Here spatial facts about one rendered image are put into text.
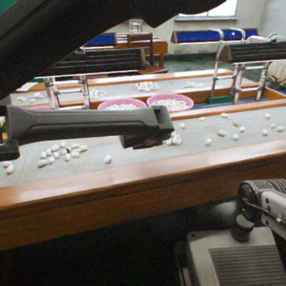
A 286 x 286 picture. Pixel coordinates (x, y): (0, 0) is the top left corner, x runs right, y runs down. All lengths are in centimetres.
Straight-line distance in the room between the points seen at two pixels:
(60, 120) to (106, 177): 37
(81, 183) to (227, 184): 54
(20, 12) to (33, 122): 22
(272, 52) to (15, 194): 113
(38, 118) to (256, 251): 86
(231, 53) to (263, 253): 78
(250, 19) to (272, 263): 677
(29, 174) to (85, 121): 48
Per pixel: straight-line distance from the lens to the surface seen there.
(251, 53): 111
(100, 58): 86
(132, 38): 339
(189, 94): 154
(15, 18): 26
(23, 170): 93
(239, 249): 99
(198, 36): 160
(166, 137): 57
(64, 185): 77
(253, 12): 736
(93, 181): 75
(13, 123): 43
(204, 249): 95
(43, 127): 43
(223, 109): 130
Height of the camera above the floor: 125
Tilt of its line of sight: 32 degrees down
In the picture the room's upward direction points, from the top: straight up
